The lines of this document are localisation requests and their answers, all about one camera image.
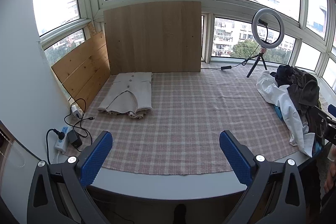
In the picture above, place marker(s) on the beige knitted cardigan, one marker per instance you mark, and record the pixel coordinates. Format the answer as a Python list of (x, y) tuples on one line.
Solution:
[(128, 92)]

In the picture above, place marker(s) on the teal cloth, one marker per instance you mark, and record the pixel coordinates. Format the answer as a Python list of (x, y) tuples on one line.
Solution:
[(278, 111)]

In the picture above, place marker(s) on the person's dark shoe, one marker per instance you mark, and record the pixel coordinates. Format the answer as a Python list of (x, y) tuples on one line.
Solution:
[(179, 213)]

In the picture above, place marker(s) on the person's right hand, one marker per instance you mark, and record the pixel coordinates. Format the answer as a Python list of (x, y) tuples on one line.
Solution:
[(331, 174)]

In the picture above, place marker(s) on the white charger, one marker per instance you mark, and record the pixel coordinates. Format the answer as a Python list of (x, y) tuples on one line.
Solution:
[(76, 111)]

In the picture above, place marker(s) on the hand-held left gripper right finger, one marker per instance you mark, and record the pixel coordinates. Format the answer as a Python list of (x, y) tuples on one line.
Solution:
[(234, 158)]

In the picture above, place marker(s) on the pink plaid table cloth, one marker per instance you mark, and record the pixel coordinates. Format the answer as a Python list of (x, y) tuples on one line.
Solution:
[(183, 121)]

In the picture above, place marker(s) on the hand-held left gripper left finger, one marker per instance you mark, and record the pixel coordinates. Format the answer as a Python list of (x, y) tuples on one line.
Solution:
[(97, 158)]

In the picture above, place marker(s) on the pine plank board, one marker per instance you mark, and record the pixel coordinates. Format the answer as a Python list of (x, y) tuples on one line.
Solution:
[(84, 69)]

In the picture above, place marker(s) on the light wooden board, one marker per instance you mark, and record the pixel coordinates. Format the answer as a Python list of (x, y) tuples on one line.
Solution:
[(152, 37)]

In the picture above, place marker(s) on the white power strip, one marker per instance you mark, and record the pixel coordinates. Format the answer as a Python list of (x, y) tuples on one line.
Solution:
[(61, 144)]

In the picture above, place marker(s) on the white shirt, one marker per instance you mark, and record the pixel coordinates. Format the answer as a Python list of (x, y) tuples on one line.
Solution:
[(281, 103)]

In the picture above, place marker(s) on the black power adapter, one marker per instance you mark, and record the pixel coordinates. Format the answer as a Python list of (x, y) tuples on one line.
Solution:
[(74, 138)]

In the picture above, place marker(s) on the navy garment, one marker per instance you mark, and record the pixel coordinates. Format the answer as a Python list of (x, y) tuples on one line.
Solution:
[(283, 74)]

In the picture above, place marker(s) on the black tripod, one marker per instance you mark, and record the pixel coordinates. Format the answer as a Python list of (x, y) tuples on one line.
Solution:
[(256, 64)]

